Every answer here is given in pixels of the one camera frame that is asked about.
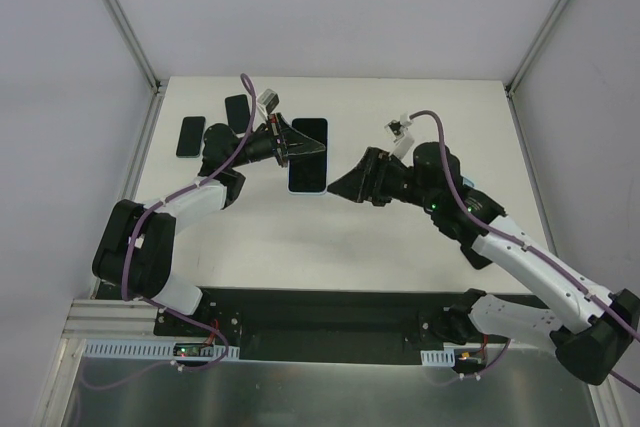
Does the light blue cased phone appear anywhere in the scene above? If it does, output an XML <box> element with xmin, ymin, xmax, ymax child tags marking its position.
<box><xmin>288</xmin><ymin>118</ymin><xmax>328</xmax><ymax>195</ymax></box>

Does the black smartphone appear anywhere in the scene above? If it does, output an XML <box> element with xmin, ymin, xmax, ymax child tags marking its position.
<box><xmin>176</xmin><ymin>116</ymin><xmax>206</xmax><ymax>158</ymax></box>
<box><xmin>224</xmin><ymin>94</ymin><xmax>251</xmax><ymax>135</ymax></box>

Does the black cased phone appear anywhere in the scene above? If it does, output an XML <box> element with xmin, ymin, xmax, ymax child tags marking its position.
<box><xmin>460</xmin><ymin>245</ymin><xmax>492</xmax><ymax>270</ymax></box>

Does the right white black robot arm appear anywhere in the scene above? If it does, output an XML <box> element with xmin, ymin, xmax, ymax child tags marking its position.
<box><xmin>328</xmin><ymin>142</ymin><xmax>639</xmax><ymax>385</ymax></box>

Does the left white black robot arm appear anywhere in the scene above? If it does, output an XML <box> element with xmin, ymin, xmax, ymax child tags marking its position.
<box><xmin>92</xmin><ymin>113</ymin><xmax>328</xmax><ymax>336</ymax></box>

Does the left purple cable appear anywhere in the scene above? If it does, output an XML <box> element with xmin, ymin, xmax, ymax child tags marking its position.
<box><xmin>79</xmin><ymin>73</ymin><xmax>261</xmax><ymax>391</ymax></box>

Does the purple cable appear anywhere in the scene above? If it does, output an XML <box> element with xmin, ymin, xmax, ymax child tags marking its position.
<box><xmin>79</xmin><ymin>73</ymin><xmax>261</xmax><ymax>391</ymax></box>
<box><xmin>409</xmin><ymin>109</ymin><xmax>640</xmax><ymax>393</ymax></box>

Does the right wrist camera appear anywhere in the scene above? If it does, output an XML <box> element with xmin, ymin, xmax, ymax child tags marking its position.
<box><xmin>385</xmin><ymin>114</ymin><xmax>415</xmax><ymax>160</ymax></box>

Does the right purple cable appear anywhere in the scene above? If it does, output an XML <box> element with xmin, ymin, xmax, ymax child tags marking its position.
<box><xmin>409</xmin><ymin>109</ymin><xmax>640</xmax><ymax>393</ymax></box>

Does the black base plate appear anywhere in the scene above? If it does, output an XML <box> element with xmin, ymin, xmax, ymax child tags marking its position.
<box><xmin>153</xmin><ymin>288</ymin><xmax>568</xmax><ymax>365</ymax></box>

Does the left aluminium corner post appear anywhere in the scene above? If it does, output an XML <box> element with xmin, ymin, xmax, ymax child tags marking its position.
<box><xmin>102</xmin><ymin>0</ymin><xmax>162</xmax><ymax>94</ymax></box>

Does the aluminium corner post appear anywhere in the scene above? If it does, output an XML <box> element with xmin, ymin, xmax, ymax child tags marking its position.
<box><xmin>505</xmin><ymin>0</ymin><xmax>573</xmax><ymax>99</ymax></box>
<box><xmin>102</xmin><ymin>0</ymin><xmax>162</xmax><ymax>94</ymax></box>

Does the right white cable duct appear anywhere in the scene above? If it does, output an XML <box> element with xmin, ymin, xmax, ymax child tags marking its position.
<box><xmin>420</xmin><ymin>348</ymin><xmax>456</xmax><ymax>368</ymax></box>

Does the white cable duct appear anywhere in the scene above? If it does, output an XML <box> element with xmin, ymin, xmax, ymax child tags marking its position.
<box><xmin>420</xmin><ymin>348</ymin><xmax>456</xmax><ymax>368</ymax></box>
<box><xmin>84</xmin><ymin>339</ymin><xmax>240</xmax><ymax>362</ymax></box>

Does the aluminium frame rail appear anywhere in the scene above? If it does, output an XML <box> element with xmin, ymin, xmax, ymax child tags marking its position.
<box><xmin>62</xmin><ymin>299</ymin><xmax>600</xmax><ymax>348</ymax></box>

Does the right aluminium corner post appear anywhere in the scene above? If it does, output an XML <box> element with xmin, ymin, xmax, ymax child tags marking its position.
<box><xmin>505</xmin><ymin>0</ymin><xmax>573</xmax><ymax>99</ymax></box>

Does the left white cable duct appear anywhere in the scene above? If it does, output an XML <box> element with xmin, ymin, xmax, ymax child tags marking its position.
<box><xmin>84</xmin><ymin>339</ymin><xmax>240</xmax><ymax>362</ymax></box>

